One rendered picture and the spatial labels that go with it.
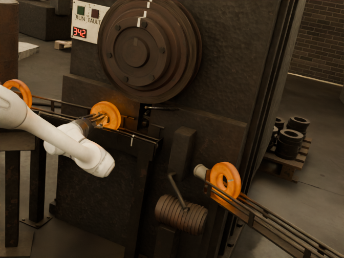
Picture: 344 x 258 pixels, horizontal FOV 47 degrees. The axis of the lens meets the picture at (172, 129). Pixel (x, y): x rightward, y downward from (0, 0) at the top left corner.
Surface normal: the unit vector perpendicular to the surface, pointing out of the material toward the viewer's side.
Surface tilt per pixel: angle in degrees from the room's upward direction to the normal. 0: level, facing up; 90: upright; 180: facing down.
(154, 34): 90
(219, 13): 90
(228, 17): 90
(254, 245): 0
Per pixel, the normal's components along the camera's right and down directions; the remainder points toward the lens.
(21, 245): 0.15, -0.92
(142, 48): -0.38, 0.29
